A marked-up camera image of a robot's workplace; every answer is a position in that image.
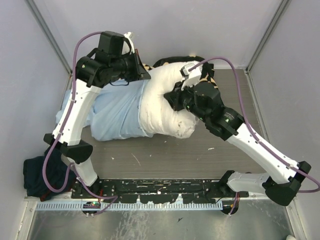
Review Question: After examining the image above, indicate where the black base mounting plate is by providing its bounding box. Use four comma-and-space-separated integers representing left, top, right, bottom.
71, 177, 251, 205

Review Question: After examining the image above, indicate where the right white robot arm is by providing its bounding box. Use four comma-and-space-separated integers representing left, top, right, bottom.
164, 81, 311, 207

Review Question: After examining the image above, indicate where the black floral patterned cloth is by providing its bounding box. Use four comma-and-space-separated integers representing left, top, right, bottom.
117, 55, 219, 91

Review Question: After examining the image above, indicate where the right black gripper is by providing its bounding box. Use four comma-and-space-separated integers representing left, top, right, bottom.
163, 79, 208, 123

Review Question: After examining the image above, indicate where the left aluminium frame post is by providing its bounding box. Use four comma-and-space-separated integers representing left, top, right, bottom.
23, 0, 76, 75

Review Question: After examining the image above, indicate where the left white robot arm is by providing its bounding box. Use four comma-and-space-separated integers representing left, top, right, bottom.
42, 31, 151, 198

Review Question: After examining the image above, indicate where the right aluminium frame post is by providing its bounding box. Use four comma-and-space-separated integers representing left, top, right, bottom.
246, 0, 293, 75

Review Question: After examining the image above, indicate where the light blue pillowcase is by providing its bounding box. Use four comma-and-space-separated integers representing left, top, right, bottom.
54, 79, 154, 142

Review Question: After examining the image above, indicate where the aluminium frame post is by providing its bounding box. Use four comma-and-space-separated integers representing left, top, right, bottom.
23, 0, 76, 75
246, 0, 293, 75

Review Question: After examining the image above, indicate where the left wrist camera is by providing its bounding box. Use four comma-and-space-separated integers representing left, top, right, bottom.
122, 31, 136, 55

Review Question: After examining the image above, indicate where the white slotted cable duct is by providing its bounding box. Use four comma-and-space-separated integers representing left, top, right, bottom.
35, 200, 223, 211

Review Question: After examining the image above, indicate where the white pillow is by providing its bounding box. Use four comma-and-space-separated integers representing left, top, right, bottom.
139, 60, 199, 139

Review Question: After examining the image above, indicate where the dark navy cloth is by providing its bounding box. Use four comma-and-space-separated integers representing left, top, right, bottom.
22, 149, 67, 202

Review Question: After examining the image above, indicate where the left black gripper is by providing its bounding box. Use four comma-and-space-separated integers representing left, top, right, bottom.
111, 49, 153, 83

